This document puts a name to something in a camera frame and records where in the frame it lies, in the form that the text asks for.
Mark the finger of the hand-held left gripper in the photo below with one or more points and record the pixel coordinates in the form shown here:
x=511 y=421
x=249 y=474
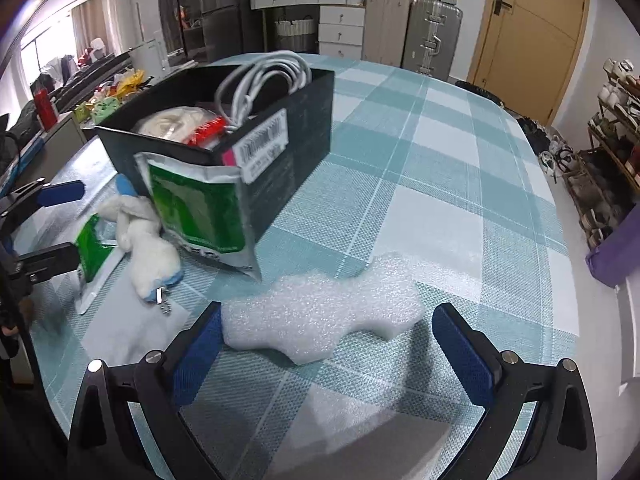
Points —
x=62 y=192
x=50 y=260

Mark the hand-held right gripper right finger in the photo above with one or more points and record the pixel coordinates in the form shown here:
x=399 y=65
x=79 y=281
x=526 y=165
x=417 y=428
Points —
x=465 y=355

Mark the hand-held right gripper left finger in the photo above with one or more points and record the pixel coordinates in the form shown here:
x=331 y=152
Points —
x=197 y=360

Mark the small green foil packet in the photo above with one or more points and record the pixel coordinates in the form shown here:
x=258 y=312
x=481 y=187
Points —
x=92 y=250

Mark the zip bag of white laces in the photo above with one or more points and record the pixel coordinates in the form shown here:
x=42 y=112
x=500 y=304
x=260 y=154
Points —
x=170 y=122

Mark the white foam piece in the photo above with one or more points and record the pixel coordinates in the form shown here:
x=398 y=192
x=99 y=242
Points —
x=320 y=310

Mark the large green foil packet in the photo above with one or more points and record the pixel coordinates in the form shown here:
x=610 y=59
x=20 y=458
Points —
x=200 y=210

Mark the red snack packet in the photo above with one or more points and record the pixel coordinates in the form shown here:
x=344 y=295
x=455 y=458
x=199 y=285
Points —
x=205 y=130

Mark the black cardboard box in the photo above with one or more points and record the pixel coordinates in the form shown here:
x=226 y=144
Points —
x=300 y=135

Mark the grey side counter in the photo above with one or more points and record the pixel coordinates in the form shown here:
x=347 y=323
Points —
x=65 y=140

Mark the red bottle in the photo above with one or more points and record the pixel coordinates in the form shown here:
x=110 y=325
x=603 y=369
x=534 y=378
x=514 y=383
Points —
x=46 y=107

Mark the light green snack bag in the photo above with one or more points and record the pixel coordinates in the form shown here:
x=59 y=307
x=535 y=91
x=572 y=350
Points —
x=106 y=108

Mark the white plush toy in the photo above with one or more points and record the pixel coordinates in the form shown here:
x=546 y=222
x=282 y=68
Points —
x=150 y=255

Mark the yellow plastic bag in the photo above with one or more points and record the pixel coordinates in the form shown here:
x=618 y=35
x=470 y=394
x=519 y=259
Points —
x=132 y=81

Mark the beige curtain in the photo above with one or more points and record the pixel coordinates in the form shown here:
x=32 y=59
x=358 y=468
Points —
x=87 y=25

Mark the teal checked tablecloth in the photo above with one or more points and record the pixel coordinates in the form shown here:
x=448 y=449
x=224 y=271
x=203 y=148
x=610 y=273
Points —
x=450 y=185

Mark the purple cloth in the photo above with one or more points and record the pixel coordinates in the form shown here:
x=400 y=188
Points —
x=617 y=255

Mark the dark glass cabinet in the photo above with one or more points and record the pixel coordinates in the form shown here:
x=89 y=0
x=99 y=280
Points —
x=175 y=10

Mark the pile of shoes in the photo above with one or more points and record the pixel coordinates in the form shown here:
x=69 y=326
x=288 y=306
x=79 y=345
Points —
x=545 y=145

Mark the wooden shoe rack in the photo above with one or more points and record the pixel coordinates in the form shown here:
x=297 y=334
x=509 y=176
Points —
x=610 y=160

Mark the grey refrigerator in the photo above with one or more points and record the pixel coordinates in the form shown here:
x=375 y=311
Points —
x=235 y=10

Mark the woven storage basket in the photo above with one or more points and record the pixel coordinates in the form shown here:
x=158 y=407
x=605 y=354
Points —
x=295 y=35

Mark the yellow wooden door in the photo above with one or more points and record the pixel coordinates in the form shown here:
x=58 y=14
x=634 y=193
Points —
x=530 y=50

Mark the silver suitcase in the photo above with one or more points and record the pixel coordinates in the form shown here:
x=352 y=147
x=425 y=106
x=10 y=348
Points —
x=430 y=35

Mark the white desk with drawers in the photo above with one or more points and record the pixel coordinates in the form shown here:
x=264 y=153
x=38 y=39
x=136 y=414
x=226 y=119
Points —
x=340 y=25

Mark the beige suitcase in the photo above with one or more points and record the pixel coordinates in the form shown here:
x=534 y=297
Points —
x=385 y=27

